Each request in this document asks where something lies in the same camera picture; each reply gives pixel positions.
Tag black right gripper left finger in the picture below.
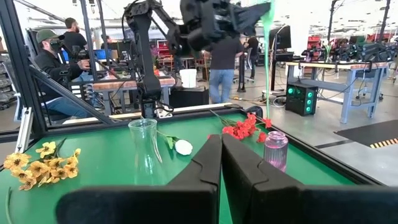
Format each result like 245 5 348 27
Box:
55 134 223 224

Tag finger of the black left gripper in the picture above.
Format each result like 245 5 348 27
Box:
233 2 272 37

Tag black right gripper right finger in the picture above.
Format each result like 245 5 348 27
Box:
221 133 398 224

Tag white artificial tulip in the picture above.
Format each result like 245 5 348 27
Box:
157 130 194 156

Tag red artificial flower bunch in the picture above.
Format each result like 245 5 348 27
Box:
208 109 274 144

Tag yellow artificial flower bunch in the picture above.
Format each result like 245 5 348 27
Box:
2 138 82 192

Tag pink ribbed glass vase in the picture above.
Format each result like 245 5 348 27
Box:
263 130 289 173

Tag clear glass vase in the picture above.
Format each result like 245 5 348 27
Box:
127 118 164 186

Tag black computer monitor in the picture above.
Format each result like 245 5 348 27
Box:
268 24 293 51

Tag person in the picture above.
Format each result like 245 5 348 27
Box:
208 34 247 105
245 35 261 80
62 17 90 53
33 29 94 119

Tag white plastic bucket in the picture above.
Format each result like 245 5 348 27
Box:
179 68 198 89

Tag black storage box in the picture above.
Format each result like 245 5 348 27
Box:
169 86 210 109

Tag black computer tower green fans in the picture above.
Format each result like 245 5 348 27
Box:
285 82 319 117

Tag green table mat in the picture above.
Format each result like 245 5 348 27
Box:
0 111 357 224

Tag wooden top workbench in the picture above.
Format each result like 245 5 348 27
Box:
92 75 177 116

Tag grey steel workbench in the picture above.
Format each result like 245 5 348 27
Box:
285 60 393 125

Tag black hazard striped floor mat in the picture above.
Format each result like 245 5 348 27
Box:
333 119 398 150

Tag silver frame bracket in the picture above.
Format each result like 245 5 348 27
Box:
14 106 34 154

